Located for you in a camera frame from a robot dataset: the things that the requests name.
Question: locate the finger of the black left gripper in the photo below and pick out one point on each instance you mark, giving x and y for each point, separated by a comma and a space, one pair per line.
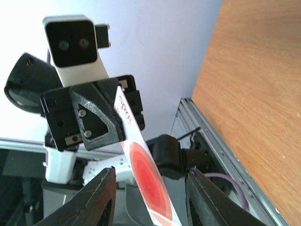
99, 123

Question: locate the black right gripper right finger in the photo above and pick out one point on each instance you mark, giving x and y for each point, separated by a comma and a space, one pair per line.
207, 205

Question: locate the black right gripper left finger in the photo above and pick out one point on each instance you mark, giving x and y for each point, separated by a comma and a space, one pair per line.
93, 205

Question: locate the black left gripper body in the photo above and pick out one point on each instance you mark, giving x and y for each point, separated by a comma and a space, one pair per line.
61, 116

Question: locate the white red circle card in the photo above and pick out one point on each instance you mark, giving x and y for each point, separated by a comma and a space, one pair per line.
145, 171

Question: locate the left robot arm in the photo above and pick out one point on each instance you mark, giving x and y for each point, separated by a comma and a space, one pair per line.
29, 79

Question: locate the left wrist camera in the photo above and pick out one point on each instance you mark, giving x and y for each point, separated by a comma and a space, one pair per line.
73, 43

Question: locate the aluminium front rail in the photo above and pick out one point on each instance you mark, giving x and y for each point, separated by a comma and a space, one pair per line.
194, 131

